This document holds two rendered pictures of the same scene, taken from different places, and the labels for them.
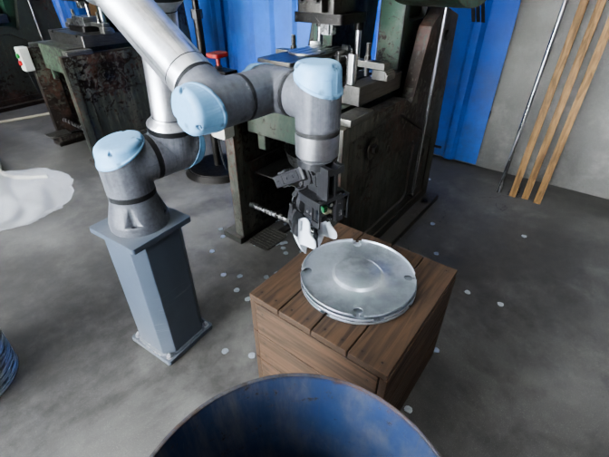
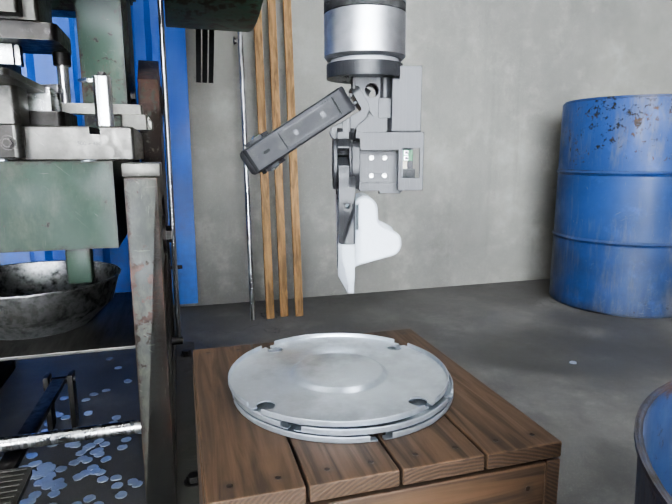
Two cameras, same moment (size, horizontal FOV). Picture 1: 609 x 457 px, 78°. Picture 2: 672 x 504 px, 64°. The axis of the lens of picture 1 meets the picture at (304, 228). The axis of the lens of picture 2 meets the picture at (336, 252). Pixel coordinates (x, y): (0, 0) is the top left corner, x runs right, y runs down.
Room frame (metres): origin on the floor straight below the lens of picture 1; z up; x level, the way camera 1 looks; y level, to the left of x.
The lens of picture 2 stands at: (0.33, 0.41, 0.66)
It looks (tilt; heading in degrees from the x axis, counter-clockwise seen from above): 10 degrees down; 306
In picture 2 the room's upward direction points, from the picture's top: straight up
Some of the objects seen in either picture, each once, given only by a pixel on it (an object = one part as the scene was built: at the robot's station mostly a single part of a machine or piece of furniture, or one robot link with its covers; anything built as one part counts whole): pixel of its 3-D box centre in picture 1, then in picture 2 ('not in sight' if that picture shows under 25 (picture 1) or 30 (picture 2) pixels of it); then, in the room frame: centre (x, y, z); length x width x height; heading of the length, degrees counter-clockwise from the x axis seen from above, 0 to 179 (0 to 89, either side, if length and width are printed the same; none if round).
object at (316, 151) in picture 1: (318, 144); (364, 42); (0.61, -0.02, 0.76); 0.08 x 0.08 x 0.05
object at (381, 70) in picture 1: (370, 60); (107, 103); (1.36, -0.22, 0.76); 0.17 x 0.06 x 0.10; 53
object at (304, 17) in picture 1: (330, 20); (7, 44); (1.47, -0.09, 0.86); 0.20 x 0.16 x 0.05; 53
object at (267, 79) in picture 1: (266, 91); not in sight; (0.67, 0.07, 0.83); 0.11 x 0.11 x 0.08; 48
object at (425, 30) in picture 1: (401, 141); (167, 241); (1.41, -0.38, 0.45); 0.92 x 0.12 x 0.90; 143
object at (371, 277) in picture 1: (357, 273); (338, 371); (0.72, -0.14, 0.37); 0.29 x 0.29 x 0.01
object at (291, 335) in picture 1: (352, 327); (342, 503); (0.72, -0.14, 0.18); 0.40 x 0.38 x 0.35; 142
